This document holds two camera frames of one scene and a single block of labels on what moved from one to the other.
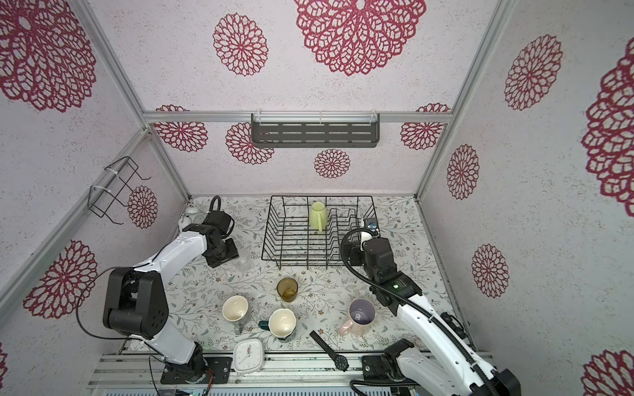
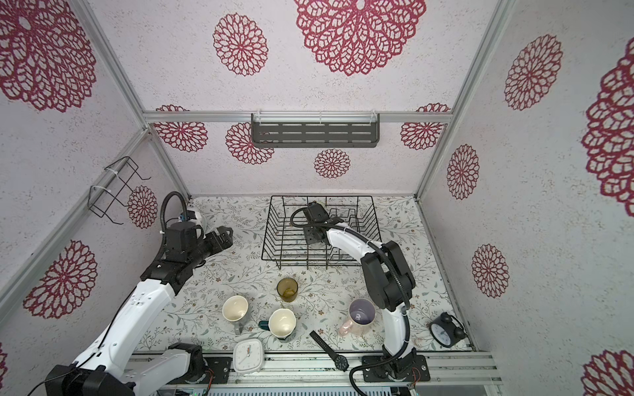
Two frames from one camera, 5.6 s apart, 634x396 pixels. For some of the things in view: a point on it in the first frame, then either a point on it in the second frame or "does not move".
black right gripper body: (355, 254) → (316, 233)
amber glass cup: (287, 289) does not move
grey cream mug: (235, 308) does not move
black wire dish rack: (309, 228) does not move
